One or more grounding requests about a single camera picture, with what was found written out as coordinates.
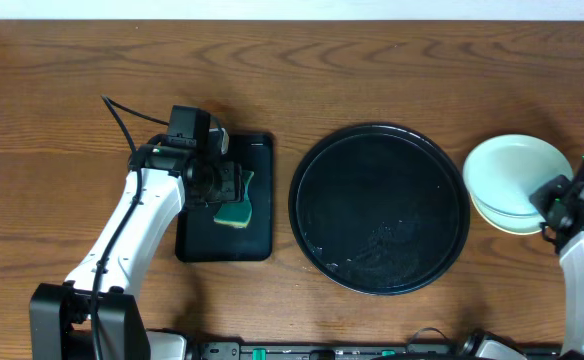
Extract white plate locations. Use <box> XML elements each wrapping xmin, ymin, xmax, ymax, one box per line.
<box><xmin>470</xmin><ymin>192</ymin><xmax>543</xmax><ymax>235</ymax></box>

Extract light blue plate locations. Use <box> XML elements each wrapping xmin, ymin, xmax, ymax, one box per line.
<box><xmin>463</xmin><ymin>134</ymin><xmax>573</xmax><ymax>218</ymax></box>

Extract black round tray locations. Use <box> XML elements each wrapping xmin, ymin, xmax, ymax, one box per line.
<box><xmin>288</xmin><ymin>123</ymin><xmax>471</xmax><ymax>295</ymax></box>

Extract yellow plate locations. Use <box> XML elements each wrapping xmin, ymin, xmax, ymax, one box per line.
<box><xmin>470</xmin><ymin>196</ymin><xmax>543</xmax><ymax>235</ymax></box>

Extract green yellow sponge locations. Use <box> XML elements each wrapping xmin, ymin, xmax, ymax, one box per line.
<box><xmin>213</xmin><ymin>170</ymin><xmax>254</xmax><ymax>229</ymax></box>

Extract black rectangular tray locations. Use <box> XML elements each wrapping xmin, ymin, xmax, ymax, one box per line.
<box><xmin>175</xmin><ymin>133</ymin><xmax>273</xmax><ymax>262</ymax></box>

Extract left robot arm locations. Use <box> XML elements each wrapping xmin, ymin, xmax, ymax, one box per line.
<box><xmin>29</xmin><ymin>143</ymin><xmax>244</xmax><ymax>359</ymax></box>

